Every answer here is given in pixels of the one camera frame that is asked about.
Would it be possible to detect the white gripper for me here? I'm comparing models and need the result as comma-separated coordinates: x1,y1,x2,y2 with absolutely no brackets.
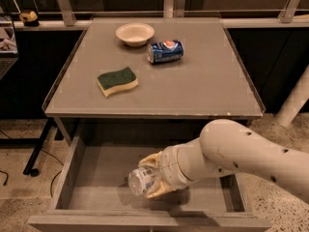
138,146,192,199

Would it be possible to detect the clear plastic bottle blue label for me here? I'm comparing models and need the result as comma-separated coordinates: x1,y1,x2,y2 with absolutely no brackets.
128,166,161,195

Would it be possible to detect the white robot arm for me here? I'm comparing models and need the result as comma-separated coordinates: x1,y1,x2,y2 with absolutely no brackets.
136,119,309,201

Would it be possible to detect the open grey top drawer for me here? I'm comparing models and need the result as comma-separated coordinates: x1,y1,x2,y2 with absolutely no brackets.
27,135,272,232

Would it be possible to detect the grey cabinet with top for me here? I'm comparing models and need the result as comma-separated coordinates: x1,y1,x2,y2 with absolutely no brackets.
44,17,265,140

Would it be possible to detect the green yellow sponge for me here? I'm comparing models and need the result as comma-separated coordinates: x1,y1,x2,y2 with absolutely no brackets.
98,67,138,97

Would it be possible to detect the blue soda can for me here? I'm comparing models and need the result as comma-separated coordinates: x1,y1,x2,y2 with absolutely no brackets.
147,40,184,64

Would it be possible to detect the black desk leg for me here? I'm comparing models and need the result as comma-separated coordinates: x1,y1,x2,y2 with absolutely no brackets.
23,118,53,177

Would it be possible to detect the white bowl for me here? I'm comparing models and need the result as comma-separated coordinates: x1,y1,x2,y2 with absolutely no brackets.
116,23,155,47

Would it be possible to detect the yellow black tape measure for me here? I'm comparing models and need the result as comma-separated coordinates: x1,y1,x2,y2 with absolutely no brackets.
19,10,40,26

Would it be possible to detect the black floor cable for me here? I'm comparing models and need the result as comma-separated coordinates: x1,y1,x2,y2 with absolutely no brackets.
0,129,65,198

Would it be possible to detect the metal window frame rail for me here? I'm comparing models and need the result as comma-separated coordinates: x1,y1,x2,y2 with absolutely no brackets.
6,0,309,29

